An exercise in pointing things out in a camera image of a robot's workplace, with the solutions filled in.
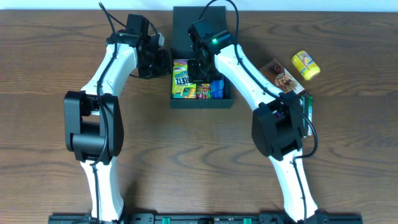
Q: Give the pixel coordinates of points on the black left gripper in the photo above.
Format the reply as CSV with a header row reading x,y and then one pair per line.
x,y
160,64

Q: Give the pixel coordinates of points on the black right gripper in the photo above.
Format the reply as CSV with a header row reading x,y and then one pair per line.
x,y
200,71

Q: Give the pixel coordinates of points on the green gummy worms bag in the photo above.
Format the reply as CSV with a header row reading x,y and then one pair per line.
x,y
203,91

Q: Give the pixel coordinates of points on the blue cookie roll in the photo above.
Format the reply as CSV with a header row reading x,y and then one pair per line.
x,y
217,87

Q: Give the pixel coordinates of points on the green pretzel snack box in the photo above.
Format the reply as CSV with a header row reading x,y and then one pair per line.
x,y
181,85

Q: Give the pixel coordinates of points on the black box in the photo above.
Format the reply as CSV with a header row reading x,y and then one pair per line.
x,y
197,32

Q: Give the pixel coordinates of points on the brown chocolate sticks box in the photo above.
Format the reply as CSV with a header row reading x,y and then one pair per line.
x,y
279,76

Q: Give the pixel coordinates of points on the green black candy bar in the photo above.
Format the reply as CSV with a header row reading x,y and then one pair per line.
x,y
307,107

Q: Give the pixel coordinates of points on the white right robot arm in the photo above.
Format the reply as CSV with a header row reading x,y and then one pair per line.
x,y
278,123

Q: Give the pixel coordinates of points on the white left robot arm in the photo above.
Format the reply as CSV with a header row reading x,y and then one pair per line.
x,y
94,129

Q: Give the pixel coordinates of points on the dark blue chocolate bar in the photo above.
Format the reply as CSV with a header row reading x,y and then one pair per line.
x,y
278,114

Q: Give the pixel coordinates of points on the black mounting rail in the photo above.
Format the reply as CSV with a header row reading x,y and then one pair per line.
x,y
264,218

